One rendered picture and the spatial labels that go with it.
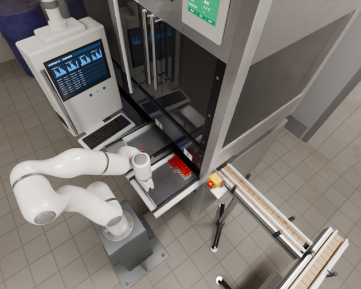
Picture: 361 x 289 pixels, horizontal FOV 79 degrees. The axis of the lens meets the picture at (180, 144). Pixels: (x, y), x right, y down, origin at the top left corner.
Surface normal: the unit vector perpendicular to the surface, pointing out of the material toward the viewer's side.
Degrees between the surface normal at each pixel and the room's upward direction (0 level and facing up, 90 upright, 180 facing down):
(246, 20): 90
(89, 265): 0
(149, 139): 0
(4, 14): 0
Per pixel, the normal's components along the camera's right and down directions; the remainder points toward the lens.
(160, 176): 0.04, -0.58
